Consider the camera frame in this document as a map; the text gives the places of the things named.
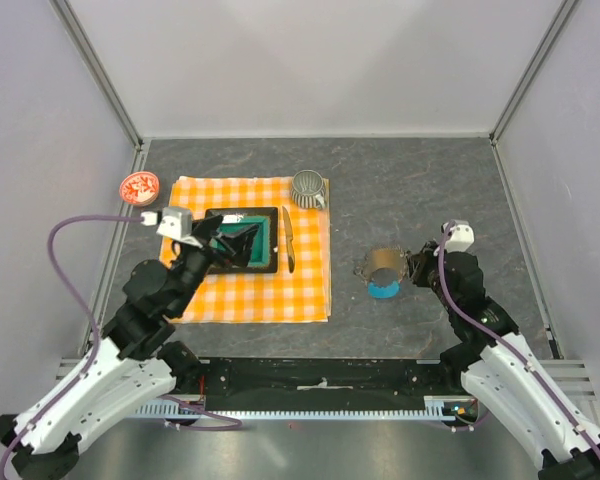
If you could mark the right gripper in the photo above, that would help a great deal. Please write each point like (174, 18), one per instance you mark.
(419, 260)

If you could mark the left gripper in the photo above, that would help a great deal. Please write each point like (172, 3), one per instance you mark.
(238, 242)

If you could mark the keyring with keys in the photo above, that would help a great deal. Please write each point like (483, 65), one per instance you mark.
(384, 264)

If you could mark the blue carabiner tag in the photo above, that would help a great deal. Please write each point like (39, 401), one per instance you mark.
(382, 292)

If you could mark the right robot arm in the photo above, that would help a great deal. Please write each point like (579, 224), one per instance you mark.
(494, 364)

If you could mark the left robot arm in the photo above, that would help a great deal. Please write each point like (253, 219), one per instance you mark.
(132, 359)

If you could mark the teal square plate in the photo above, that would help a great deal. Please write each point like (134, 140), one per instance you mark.
(264, 253)

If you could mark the gold knife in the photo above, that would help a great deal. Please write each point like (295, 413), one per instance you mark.
(289, 239)

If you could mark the red patterned small bowl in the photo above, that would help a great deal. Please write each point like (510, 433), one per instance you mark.
(140, 188)

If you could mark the orange checkered cloth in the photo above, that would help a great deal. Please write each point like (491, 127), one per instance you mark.
(301, 296)

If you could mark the striped grey mug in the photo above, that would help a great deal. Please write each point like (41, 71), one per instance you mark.
(308, 190)

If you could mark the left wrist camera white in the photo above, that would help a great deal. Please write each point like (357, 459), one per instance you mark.
(176, 224)

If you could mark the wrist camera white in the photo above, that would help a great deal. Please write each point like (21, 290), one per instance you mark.
(458, 236)
(176, 224)

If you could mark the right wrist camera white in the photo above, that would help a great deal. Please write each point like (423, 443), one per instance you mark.
(458, 236)

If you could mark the grey cable duct rail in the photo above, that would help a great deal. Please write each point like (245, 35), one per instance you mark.
(433, 409)

